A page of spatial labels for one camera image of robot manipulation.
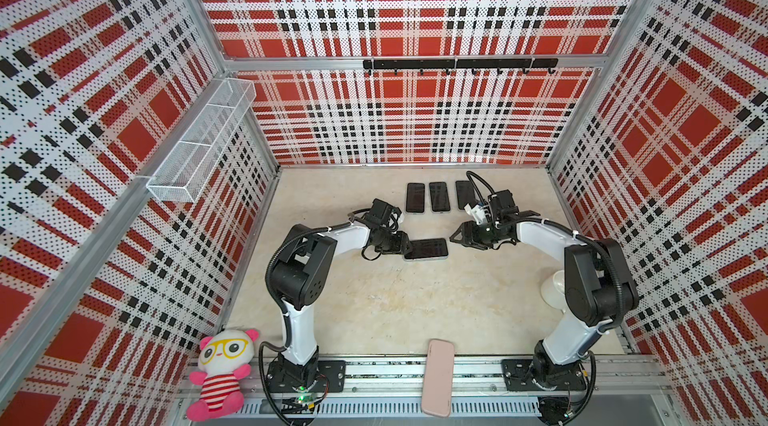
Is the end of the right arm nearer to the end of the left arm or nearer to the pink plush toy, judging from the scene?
the end of the left arm

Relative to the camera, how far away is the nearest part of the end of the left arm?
2.68 ft

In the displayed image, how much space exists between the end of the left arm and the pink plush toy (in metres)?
0.42

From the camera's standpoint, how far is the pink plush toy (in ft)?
2.18
